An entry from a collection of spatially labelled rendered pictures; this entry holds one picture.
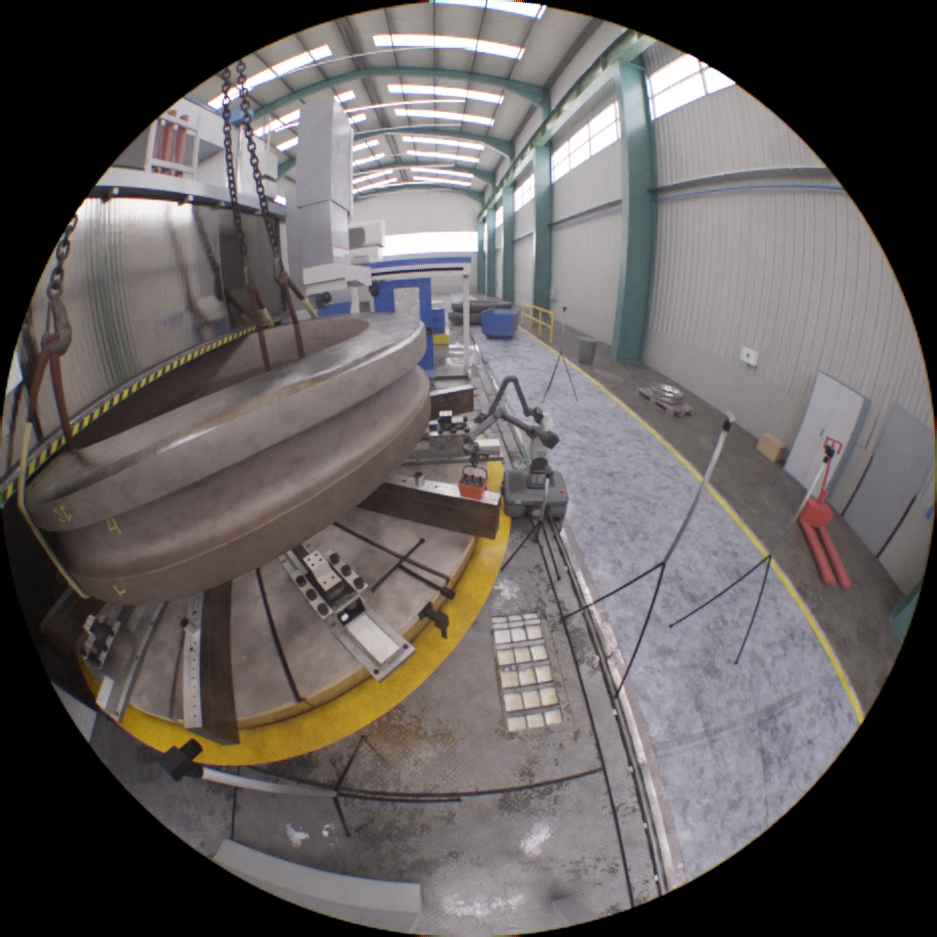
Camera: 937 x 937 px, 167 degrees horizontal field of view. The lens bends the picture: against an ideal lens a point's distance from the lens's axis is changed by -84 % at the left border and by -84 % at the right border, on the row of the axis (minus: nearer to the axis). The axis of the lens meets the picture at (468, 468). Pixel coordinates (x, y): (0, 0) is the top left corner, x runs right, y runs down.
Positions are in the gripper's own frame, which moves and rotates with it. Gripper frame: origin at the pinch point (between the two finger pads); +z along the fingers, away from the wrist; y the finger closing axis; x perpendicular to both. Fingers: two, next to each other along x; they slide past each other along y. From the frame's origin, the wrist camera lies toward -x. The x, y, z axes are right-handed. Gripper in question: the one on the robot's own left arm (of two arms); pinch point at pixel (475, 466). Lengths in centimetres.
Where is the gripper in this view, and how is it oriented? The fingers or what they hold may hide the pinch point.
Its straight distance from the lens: 236.9
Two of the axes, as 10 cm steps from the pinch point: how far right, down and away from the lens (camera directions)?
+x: -9.5, -1.6, 2.6
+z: 0.1, 8.3, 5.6
